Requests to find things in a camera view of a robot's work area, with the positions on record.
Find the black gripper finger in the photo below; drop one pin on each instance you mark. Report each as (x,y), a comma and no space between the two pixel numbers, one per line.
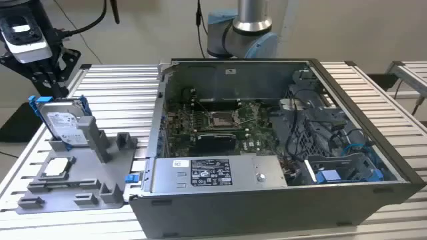
(68,62)
(24,71)

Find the hard disk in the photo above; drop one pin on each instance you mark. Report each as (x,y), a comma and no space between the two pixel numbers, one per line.
(56,120)

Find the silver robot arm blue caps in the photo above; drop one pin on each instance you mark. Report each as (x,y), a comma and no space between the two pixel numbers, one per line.
(250,15)

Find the grey disk bay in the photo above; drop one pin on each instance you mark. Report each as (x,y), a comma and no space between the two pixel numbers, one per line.
(320,125)

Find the black antenna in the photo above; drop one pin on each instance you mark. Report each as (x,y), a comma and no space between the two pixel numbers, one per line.
(115,12)

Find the silver CPU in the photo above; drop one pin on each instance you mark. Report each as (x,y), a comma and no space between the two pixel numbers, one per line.
(58,167)

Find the grey parts rack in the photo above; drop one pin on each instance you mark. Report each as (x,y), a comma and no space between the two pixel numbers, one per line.
(87,172)

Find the thin locking lever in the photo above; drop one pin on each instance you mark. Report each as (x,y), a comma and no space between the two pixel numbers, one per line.
(206,108)

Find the blue case latch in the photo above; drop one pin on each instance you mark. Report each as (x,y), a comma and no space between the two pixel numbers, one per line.
(131,178)

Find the CPU socket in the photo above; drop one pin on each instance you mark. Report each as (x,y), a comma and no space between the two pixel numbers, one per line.
(222,120)

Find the silver power supply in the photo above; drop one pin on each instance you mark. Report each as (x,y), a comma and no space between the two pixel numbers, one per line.
(167,177)

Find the black graphics card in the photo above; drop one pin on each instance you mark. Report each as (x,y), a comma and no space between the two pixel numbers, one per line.
(215,145)

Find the green motherboard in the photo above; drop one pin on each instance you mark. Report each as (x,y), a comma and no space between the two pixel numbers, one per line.
(258,132)

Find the black open PC case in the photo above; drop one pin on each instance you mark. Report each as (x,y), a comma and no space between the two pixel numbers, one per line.
(250,215)

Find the black box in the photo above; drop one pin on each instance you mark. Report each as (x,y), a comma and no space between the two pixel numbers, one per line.
(383,82)

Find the metal slat side table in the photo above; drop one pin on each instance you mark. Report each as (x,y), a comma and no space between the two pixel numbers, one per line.
(411,72)

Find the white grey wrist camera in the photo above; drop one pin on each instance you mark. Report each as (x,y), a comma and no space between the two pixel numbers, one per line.
(27,47)

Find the blue plastic bracket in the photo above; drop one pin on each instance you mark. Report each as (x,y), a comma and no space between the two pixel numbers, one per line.
(328,177)

